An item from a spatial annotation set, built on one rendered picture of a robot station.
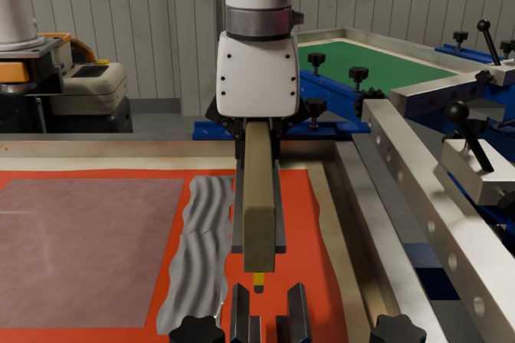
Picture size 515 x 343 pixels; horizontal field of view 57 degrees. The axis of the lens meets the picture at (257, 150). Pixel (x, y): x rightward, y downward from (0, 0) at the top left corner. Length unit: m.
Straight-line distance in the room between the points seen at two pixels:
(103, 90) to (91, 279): 1.04
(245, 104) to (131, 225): 0.27
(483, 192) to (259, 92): 0.30
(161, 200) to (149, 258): 0.15
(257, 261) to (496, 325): 0.22
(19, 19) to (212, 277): 0.67
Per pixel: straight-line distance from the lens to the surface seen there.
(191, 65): 3.67
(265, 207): 0.42
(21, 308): 0.63
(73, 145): 0.95
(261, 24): 0.53
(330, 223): 0.71
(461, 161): 0.67
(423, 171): 0.70
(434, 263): 0.73
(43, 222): 0.77
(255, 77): 0.55
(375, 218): 0.67
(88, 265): 0.66
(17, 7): 1.05
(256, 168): 0.48
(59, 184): 0.87
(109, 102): 1.62
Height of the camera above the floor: 1.35
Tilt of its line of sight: 25 degrees down
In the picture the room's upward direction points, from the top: straight up
